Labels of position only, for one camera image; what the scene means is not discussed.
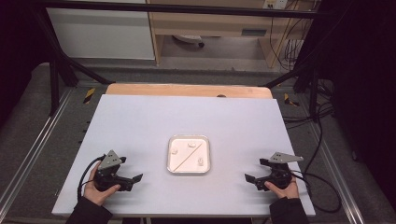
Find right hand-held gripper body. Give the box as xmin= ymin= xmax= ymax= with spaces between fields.
xmin=259 ymin=151 xmax=304 ymax=191

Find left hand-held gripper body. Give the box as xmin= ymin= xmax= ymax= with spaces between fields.
xmin=92 ymin=149 xmax=134 ymax=192

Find thin wooden skewer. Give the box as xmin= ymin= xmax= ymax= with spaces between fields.
xmin=172 ymin=144 xmax=204 ymax=173

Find square metal tray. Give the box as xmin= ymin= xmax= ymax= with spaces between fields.
xmin=166 ymin=133 xmax=212 ymax=175

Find person's right hand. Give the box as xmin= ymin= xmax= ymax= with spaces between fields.
xmin=263 ymin=175 xmax=301 ymax=201

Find person's left hand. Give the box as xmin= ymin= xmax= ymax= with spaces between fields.
xmin=82 ymin=169 xmax=122 ymax=207

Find yellow black tape strip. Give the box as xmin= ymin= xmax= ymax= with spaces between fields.
xmin=82 ymin=87 xmax=96 ymax=105
xmin=283 ymin=92 xmax=301 ymax=108

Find wooden table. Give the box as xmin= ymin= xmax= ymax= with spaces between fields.
xmin=105 ymin=82 xmax=274 ymax=100

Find black curtain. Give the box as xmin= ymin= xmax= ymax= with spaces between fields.
xmin=0 ymin=0 xmax=49 ymax=129
xmin=317 ymin=0 xmax=396 ymax=213

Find white cabinet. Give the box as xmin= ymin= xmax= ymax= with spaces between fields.
xmin=46 ymin=0 xmax=156 ymax=61

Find office chair base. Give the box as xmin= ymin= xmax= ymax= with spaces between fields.
xmin=171 ymin=34 xmax=206 ymax=49

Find light wooden desk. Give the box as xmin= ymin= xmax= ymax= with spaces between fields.
xmin=146 ymin=0 xmax=316 ymax=69

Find left hand-held gripper cable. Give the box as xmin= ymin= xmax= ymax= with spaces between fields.
xmin=76 ymin=154 xmax=107 ymax=202

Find hand-held gripper cable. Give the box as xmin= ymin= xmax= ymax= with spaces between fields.
xmin=76 ymin=154 xmax=107 ymax=202
xmin=290 ymin=118 xmax=343 ymax=215

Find right hand-held gripper cable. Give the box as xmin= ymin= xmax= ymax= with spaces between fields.
xmin=290 ymin=118 xmax=343 ymax=215

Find aluminium floor rail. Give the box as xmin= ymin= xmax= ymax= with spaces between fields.
xmin=305 ymin=119 xmax=366 ymax=224
xmin=0 ymin=88 xmax=75 ymax=208

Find black floor cables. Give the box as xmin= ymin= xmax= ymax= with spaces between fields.
xmin=281 ymin=78 xmax=336 ymax=131

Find hanging black cables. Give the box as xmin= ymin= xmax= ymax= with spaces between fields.
xmin=268 ymin=0 xmax=313 ymax=72

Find black metal frame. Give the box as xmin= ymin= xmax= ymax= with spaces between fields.
xmin=30 ymin=0 xmax=332 ymax=118

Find white wall outlet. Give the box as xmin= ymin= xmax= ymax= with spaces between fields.
xmin=262 ymin=0 xmax=290 ymax=10

